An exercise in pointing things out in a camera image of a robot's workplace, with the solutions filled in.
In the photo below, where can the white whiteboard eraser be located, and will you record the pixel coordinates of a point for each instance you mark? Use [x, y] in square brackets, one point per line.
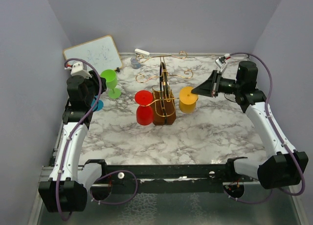
[142, 53]

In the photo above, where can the blue wine glass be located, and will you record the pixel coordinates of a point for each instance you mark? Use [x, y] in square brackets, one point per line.
[99, 105]

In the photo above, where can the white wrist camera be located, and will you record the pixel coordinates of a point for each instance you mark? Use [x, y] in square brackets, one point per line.
[221, 62]
[78, 69]

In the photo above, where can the yellow wine glass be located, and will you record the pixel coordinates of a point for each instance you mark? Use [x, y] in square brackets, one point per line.
[187, 100]

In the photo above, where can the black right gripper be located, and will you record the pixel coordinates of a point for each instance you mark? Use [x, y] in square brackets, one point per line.
[211, 87]

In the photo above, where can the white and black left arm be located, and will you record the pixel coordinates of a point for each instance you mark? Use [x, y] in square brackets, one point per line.
[67, 188]

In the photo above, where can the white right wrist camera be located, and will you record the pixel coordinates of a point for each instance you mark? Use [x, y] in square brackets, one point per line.
[221, 62]

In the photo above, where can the gold wire glass rack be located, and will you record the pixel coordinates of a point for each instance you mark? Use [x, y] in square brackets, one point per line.
[163, 104]

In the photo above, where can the green wine glass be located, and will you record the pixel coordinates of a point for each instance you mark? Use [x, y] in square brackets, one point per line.
[111, 83]

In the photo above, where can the small grey blue cup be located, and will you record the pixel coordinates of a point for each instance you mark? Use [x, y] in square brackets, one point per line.
[135, 63]

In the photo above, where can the small framed whiteboard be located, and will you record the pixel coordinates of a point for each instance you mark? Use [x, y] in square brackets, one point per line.
[101, 53]

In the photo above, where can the red wine glass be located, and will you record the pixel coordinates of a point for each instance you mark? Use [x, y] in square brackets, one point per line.
[144, 112]

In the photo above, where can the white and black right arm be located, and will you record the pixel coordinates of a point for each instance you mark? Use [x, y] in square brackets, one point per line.
[284, 165]

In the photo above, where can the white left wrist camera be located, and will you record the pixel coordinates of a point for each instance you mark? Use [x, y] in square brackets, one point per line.
[78, 69]

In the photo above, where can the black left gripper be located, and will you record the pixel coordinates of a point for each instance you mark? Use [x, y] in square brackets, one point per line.
[95, 79]

